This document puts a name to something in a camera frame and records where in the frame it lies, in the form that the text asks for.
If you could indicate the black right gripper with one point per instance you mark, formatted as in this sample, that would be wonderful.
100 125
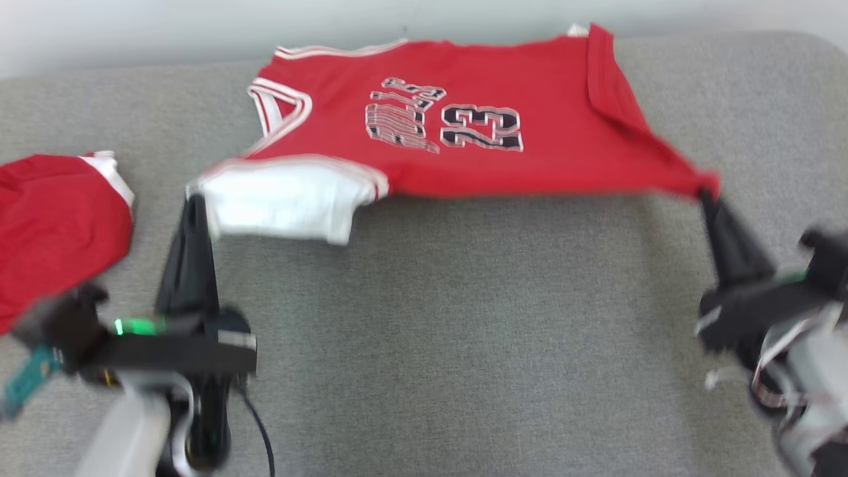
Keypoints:
748 318

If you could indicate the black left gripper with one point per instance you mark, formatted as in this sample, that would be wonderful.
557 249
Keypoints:
179 351

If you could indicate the red white basketball shorts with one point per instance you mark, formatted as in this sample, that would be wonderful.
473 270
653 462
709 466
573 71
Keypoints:
59 225

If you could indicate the red basketball jersey number 23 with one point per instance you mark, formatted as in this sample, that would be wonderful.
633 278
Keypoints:
563 146

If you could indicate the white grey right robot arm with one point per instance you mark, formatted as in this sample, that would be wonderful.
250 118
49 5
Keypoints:
818 377

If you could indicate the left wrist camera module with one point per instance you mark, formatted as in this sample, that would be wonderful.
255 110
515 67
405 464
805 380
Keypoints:
66 324

